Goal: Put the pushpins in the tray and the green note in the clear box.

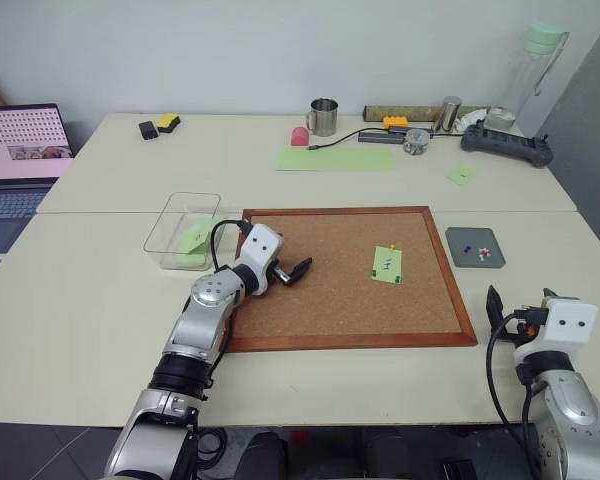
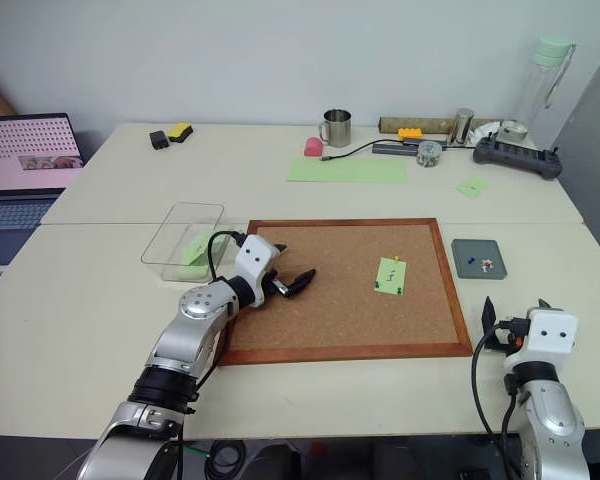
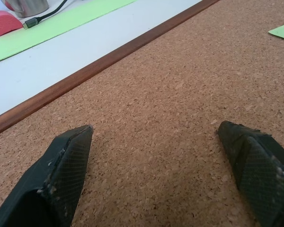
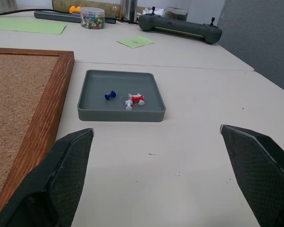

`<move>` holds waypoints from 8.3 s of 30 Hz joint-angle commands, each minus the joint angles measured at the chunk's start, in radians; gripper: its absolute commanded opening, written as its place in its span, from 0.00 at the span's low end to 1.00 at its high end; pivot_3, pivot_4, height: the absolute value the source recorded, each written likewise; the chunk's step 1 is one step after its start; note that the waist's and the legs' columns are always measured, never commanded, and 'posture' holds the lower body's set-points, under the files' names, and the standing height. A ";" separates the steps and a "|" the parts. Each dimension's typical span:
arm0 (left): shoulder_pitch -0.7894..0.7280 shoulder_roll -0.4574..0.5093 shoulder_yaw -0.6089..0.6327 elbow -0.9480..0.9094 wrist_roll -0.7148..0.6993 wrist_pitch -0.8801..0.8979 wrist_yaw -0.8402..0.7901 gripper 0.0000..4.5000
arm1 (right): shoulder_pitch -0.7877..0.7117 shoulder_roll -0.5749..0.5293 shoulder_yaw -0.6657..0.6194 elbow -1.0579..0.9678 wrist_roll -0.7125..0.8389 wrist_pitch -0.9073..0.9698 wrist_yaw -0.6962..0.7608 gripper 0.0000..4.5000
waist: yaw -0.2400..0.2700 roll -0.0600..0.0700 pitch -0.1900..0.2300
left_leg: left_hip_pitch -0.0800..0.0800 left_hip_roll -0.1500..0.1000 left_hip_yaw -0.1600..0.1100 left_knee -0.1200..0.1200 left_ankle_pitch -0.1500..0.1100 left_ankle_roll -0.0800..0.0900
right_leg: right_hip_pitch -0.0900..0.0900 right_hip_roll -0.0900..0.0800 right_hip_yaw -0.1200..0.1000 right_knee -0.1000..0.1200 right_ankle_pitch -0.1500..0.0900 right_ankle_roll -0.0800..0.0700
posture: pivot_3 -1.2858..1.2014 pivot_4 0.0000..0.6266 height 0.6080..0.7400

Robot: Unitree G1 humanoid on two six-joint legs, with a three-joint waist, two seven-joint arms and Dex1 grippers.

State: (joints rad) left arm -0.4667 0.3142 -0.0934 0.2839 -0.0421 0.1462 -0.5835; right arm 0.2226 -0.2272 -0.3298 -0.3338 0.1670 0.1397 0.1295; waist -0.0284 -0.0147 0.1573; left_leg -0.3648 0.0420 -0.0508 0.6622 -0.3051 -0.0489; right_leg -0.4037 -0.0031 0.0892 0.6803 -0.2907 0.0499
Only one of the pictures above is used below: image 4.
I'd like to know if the dark grey handheld controller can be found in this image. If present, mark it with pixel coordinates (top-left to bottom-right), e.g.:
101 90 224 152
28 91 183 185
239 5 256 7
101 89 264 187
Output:
138 7 223 45

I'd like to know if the white push pin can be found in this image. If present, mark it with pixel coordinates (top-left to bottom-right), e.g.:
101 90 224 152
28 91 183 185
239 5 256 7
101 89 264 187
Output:
123 99 134 111
120 92 146 107

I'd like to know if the large green paper sheet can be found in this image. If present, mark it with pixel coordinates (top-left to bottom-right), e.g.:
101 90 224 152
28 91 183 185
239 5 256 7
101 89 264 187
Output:
0 16 69 35

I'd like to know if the crumpled white paper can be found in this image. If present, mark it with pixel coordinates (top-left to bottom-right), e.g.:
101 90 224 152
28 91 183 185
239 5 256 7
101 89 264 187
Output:
141 7 166 16

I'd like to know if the blue push pin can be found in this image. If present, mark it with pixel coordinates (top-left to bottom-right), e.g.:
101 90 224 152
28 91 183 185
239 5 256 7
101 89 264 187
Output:
104 90 120 101

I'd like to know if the yellow patterned roll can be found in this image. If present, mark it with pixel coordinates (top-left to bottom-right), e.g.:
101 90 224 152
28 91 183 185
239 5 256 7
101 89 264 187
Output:
52 0 147 17

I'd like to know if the black power strip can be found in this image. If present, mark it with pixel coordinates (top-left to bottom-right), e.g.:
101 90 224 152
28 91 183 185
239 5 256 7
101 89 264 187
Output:
34 10 116 24

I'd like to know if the clear plastic container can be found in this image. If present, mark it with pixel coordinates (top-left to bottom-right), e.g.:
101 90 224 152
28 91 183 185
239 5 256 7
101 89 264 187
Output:
165 6 188 21

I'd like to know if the red push pin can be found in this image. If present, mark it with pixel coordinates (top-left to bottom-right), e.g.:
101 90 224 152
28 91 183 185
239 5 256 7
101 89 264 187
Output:
131 94 144 104

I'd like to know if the grey square plastic tray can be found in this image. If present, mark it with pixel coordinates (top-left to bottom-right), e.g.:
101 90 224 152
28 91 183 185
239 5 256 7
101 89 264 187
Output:
77 69 167 122

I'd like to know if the small green sticky note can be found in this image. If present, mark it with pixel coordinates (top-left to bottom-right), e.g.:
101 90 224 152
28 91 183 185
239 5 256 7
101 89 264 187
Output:
116 35 155 49

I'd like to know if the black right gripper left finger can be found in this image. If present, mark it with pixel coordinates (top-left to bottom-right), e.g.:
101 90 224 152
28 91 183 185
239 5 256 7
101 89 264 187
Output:
0 128 95 227

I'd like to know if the silver metal cylinder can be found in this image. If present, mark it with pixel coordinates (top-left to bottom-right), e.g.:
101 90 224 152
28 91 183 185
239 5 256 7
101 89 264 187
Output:
119 0 138 22

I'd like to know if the black cable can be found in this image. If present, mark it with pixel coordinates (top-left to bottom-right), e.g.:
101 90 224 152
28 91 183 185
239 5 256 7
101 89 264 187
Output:
0 9 53 16

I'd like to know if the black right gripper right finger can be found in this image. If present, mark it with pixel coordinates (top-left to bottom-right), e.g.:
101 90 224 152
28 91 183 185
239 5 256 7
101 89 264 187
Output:
219 124 284 227

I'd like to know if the clear jar of push pins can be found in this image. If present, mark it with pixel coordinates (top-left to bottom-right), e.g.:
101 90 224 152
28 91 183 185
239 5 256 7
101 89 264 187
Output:
80 7 106 30

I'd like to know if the wood-framed cork board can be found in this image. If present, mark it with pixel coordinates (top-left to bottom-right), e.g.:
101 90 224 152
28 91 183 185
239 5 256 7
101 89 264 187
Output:
0 47 75 217

